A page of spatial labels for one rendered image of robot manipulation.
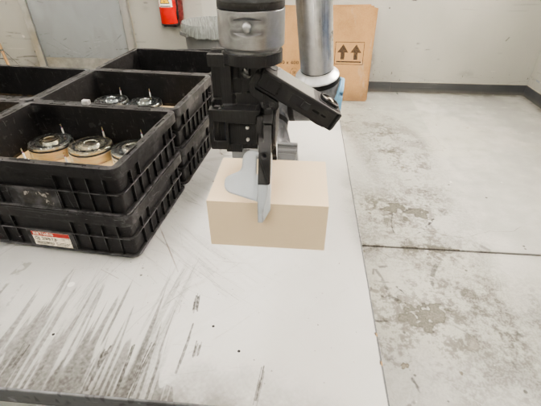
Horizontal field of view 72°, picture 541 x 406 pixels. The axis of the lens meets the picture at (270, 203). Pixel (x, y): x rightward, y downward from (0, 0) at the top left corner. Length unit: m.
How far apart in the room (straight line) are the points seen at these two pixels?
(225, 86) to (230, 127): 0.05
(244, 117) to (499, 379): 1.41
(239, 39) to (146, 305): 0.53
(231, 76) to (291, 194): 0.17
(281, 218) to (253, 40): 0.22
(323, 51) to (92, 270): 0.72
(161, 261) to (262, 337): 0.29
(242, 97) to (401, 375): 1.26
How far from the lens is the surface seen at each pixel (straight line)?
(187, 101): 1.04
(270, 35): 0.44
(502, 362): 1.72
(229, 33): 0.44
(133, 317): 0.76
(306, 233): 0.51
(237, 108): 0.47
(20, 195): 0.91
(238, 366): 0.67
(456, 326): 1.75
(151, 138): 0.85
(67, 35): 4.64
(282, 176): 0.54
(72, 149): 1.02
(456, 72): 4.34
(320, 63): 0.99
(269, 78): 0.46
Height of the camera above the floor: 1.27
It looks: 35 degrees down
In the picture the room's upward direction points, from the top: straight up
